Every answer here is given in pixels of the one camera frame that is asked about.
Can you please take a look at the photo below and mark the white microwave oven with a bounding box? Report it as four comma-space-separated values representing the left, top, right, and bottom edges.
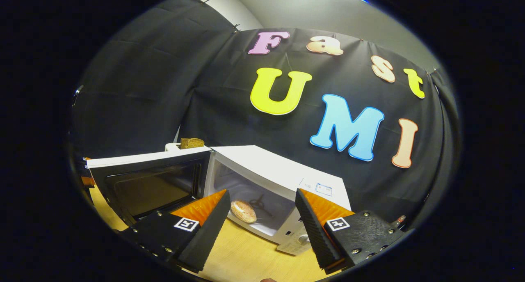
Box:
86, 145, 352, 257

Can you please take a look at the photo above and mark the round sesame bread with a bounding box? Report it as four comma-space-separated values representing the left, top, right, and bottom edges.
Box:
230, 199, 258, 224

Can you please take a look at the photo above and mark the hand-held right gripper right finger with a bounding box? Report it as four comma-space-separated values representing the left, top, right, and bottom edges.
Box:
295, 188, 411, 274

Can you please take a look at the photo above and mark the brown bread slice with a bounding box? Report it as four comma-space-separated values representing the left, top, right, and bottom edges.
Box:
180, 138, 205, 150

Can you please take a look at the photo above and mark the black backdrop cloth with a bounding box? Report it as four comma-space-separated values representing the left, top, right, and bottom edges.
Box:
72, 0, 460, 229

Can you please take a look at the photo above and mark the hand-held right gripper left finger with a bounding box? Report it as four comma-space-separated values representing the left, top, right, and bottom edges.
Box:
119, 188, 231, 273

